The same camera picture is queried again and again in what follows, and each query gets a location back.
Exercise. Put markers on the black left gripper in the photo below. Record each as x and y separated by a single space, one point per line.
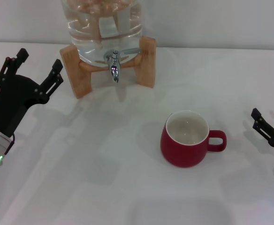
12 98

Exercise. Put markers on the red ceramic cup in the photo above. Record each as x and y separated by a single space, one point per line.
181 152

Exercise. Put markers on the wooden dispenser stand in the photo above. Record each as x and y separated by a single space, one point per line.
80 79

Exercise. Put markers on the glass water dispenser jar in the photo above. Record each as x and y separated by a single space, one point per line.
90 47

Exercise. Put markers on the chrome faucet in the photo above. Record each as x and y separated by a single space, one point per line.
114 70

